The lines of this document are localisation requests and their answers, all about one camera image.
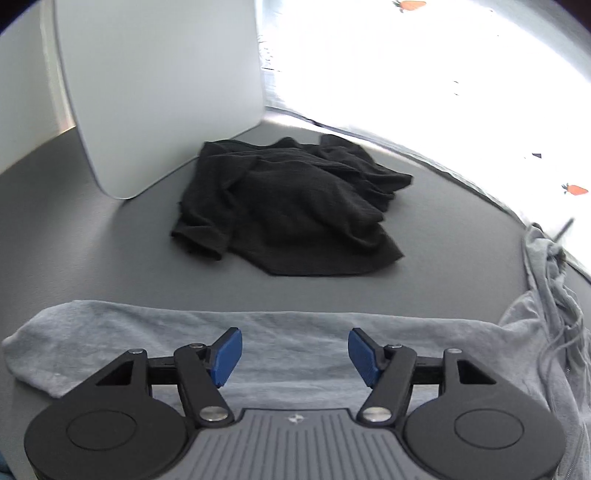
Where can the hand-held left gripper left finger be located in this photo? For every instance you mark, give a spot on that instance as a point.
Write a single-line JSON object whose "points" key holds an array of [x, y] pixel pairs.
{"points": [[228, 356]]}

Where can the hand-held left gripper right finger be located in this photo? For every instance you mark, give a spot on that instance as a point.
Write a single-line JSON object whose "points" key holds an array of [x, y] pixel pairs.
{"points": [[362, 358]]}

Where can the grey hoodie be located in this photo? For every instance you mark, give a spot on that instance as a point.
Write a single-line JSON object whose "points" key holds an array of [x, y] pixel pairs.
{"points": [[300, 333]]}

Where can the black sweater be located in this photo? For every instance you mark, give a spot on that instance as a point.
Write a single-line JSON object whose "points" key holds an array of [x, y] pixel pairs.
{"points": [[295, 207]]}

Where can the white printed sheet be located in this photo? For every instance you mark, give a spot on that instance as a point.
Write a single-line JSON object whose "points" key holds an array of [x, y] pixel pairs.
{"points": [[415, 92]]}

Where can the white rounded board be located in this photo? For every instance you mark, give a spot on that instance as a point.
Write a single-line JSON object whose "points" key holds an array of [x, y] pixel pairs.
{"points": [[161, 92]]}

